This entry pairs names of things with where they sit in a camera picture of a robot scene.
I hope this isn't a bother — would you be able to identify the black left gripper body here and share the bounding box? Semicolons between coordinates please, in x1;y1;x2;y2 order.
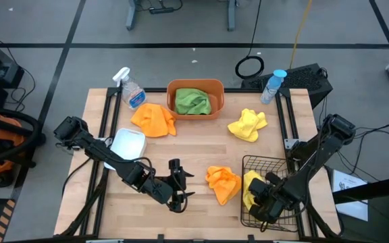
147;158;187;213

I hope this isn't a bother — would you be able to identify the black aluminium table frame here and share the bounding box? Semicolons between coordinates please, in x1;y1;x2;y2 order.
57;86;346;243

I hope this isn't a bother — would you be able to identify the orange microfiber towel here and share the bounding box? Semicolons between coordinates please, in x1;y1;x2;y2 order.
205;165;242;207
130;103;178;138

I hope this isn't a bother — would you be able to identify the black power strip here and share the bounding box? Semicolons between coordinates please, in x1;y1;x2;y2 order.
149;6;176;15

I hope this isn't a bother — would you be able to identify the black perforated computer tower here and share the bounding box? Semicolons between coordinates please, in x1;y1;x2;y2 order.
240;63;334;109

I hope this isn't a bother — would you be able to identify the black coiled cable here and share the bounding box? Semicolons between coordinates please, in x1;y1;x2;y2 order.
234;0;265;80

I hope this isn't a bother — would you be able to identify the yellow microfiber towel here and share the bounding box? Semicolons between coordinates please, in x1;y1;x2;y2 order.
227;108;269;143
242;169;266;212

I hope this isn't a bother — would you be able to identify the clear glass cleaner spray bottle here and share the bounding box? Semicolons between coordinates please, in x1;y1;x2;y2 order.
112;66;147;110

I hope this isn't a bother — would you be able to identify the orange and black shop vacuum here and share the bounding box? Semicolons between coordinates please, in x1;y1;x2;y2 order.
0;105;47;188

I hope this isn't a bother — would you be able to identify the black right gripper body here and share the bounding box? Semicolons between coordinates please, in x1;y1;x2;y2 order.
248;171;297;224

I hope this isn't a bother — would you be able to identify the green microfiber towel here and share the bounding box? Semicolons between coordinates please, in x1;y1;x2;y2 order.
174;88;213;116

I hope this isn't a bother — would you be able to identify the black wire basket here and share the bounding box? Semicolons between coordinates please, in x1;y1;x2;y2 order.
240;155;300;233

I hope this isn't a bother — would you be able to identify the white plastic basket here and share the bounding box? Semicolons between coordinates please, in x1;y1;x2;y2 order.
103;128;147;171

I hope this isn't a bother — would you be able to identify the white paper sheet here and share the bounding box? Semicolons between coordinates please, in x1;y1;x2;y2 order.
332;169;369;222

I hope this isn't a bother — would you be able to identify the orange plastic basket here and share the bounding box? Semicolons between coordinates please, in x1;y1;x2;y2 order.
166;78;226;121

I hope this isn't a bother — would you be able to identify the yellow hanging cable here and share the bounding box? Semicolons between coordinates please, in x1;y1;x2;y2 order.
288;0;314;70

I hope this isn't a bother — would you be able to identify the grey desk leg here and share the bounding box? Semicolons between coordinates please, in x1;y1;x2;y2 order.
126;0;138;31
227;0;238;32

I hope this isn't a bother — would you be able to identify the black metal beam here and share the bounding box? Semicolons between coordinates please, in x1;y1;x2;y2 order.
332;173;389;205

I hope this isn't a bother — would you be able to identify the blue cap water bottle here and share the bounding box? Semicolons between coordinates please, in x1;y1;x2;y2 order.
260;69;288;105

